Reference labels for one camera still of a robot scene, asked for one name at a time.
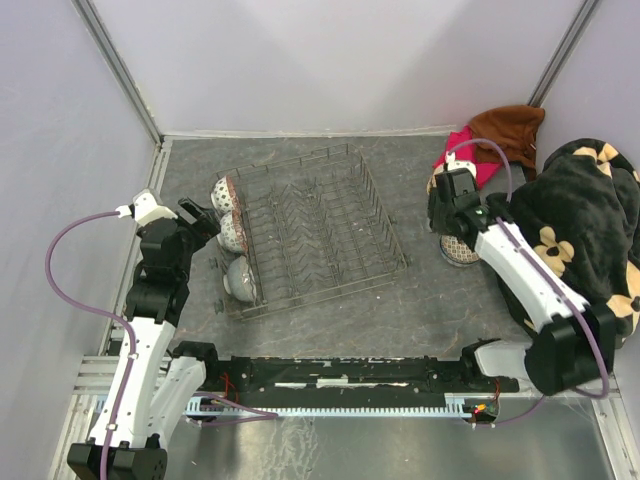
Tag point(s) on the red lattice pattern bowl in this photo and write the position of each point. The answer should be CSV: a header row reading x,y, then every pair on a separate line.
x,y
431,184

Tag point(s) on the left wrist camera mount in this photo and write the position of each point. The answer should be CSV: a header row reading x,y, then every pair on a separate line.
x,y
146,208

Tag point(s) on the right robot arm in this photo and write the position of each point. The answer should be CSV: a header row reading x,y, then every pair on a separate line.
x,y
573,342

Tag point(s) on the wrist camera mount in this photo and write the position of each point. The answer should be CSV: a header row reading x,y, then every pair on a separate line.
x,y
452,163
146,208

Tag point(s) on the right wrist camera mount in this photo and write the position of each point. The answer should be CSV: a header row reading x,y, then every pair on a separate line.
x,y
452,163

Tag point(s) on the light blue cable duct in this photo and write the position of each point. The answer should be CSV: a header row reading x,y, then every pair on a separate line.
x,y
202,408

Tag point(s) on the brown cloth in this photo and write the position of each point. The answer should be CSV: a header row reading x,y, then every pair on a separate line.
x,y
514,129

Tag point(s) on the grey speckled bowl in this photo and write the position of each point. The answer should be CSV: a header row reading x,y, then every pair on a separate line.
x,y
239,281

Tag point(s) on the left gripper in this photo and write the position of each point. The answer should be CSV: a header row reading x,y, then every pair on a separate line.
x,y
202,229

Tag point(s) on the black floral blanket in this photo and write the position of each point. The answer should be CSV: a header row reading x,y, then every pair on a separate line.
x,y
581,217

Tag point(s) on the pink cloth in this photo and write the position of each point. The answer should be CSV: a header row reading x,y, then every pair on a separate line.
x,y
487,164

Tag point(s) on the red green dotted bowl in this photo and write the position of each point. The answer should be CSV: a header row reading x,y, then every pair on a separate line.
x,y
232,236

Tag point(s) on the green diamond pattern bowl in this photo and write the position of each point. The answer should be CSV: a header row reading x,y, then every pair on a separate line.
x,y
223,196

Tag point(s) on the multicolour scale pattern bowl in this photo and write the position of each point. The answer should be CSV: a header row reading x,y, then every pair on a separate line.
x,y
456,252

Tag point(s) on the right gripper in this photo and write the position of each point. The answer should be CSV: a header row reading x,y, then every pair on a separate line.
x,y
433,206

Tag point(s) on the grey wire dish rack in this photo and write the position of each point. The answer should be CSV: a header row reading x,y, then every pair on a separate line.
x,y
315,230

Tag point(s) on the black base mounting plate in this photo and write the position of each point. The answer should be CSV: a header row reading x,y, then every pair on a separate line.
x,y
270,382

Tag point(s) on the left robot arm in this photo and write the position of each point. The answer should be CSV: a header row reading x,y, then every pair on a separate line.
x,y
144,405

